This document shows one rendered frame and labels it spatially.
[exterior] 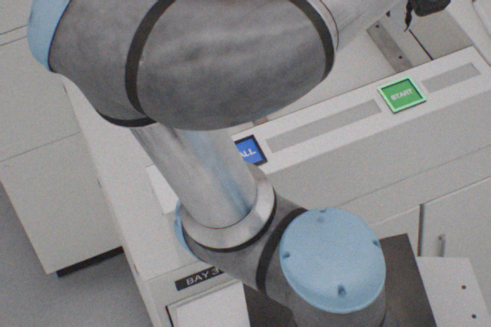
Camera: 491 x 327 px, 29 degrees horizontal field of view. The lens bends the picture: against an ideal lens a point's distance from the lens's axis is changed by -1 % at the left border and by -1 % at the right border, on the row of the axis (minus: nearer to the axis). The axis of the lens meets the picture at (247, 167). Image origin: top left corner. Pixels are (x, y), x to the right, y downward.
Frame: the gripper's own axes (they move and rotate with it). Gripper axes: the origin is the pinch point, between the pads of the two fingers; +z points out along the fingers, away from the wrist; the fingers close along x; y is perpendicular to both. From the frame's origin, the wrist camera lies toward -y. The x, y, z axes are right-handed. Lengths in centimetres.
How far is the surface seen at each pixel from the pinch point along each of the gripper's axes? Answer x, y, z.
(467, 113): -8.9, -4.0, 18.6
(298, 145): 18.0, -1.1, 14.7
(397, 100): 1.2, -0.2, 14.3
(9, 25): 52, 58, 25
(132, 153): 40, 21, 29
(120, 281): 50, 54, 111
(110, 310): 55, 47, 111
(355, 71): -1.8, 21.1, 28.8
